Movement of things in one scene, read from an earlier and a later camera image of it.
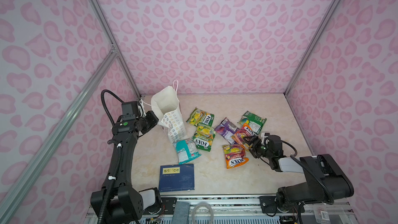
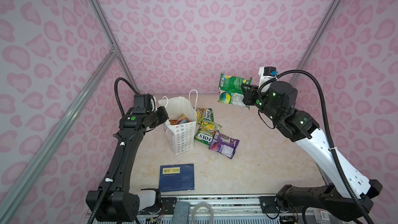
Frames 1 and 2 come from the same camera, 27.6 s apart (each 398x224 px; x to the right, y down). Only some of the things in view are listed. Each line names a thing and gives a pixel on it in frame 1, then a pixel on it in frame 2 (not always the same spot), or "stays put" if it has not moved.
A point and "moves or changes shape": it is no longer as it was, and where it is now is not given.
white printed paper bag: [166, 102] moves or changes shape
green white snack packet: [256, 122] -> [230, 89]
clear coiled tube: [200, 204] stays put
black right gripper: [255, 139] -> [249, 98]
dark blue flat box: [178, 177] stays put
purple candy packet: [227, 129] -> [224, 145]
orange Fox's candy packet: [235, 155] -> [182, 119]
